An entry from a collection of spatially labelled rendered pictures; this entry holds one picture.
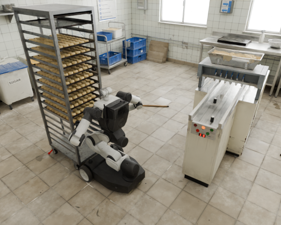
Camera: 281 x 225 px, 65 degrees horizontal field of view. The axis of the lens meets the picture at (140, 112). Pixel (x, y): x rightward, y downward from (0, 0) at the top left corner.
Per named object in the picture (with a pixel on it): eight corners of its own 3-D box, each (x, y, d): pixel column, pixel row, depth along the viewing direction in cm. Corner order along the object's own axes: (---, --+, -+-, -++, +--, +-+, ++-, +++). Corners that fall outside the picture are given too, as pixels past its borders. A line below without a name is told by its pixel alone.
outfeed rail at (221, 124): (254, 67, 351) (254, 63, 347) (255, 68, 349) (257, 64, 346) (217, 129, 206) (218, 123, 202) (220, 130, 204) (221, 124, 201)
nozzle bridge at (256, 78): (203, 81, 305) (207, 56, 288) (261, 93, 271) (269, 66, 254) (194, 89, 281) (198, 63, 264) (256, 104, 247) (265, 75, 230)
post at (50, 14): (81, 164, 269) (51, 10, 183) (79, 165, 267) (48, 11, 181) (79, 163, 271) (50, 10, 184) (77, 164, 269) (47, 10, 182)
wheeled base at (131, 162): (151, 174, 267) (151, 153, 250) (121, 203, 232) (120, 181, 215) (113, 152, 302) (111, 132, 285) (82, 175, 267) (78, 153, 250)
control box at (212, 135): (191, 131, 227) (193, 119, 220) (215, 139, 216) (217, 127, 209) (190, 133, 225) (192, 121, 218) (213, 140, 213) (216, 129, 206)
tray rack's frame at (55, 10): (109, 149, 305) (95, 6, 214) (79, 171, 270) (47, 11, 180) (79, 132, 339) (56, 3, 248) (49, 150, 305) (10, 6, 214)
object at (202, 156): (200, 146, 316) (210, 88, 270) (225, 155, 300) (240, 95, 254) (180, 178, 265) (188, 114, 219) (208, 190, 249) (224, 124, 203)
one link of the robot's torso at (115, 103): (134, 125, 236) (133, 95, 218) (111, 140, 213) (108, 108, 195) (113, 116, 252) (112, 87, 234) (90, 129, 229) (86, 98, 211)
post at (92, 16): (108, 145, 299) (93, 6, 213) (106, 146, 297) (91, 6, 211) (106, 144, 301) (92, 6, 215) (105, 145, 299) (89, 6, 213)
